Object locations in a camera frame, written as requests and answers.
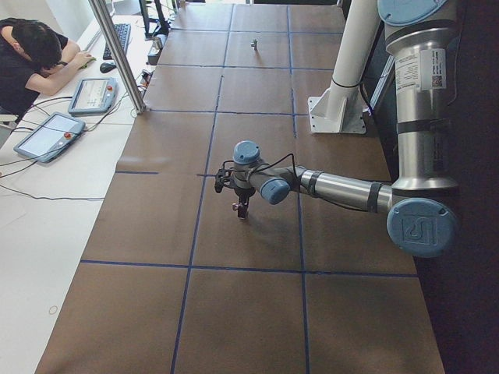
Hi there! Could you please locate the white mounting column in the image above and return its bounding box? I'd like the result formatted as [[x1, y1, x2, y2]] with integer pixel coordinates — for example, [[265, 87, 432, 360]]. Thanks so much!
[[308, 0, 380, 134]]

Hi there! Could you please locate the near teach pendant tablet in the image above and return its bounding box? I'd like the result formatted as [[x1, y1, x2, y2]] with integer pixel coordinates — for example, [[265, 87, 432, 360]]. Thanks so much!
[[13, 112, 86, 164]]

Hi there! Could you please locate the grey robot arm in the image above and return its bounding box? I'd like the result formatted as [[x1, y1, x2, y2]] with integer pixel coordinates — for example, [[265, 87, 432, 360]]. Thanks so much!
[[215, 1, 458, 258]]

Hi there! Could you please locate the black keyboard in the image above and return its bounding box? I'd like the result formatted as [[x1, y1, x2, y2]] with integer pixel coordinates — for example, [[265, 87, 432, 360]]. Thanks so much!
[[102, 23, 133, 61]]

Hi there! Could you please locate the aluminium frame post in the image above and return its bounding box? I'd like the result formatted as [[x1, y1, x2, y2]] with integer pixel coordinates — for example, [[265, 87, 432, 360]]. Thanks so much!
[[88, 0, 146, 115]]

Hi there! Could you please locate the far teach pendant tablet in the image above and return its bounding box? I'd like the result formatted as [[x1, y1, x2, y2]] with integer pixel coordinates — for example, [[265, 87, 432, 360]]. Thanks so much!
[[68, 78, 117, 116]]

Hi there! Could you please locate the person in black shirt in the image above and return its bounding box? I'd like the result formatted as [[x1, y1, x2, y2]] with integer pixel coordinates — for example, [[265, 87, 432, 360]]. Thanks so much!
[[1, 18, 94, 120]]

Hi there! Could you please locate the teach pendant tablet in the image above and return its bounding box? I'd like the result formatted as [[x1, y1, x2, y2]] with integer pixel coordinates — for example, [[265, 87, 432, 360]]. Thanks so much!
[[68, 78, 117, 116], [13, 112, 86, 164]]

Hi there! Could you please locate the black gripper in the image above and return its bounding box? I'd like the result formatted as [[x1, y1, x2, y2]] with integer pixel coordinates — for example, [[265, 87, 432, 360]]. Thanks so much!
[[234, 187, 256, 219]]

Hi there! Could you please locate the black computer mouse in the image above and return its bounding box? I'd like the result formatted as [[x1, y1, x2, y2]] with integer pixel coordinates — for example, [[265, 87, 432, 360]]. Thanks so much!
[[99, 62, 116, 74]]

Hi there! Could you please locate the brown paper table cover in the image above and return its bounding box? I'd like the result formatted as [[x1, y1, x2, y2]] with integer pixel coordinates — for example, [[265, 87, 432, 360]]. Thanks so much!
[[37, 4, 444, 373]]

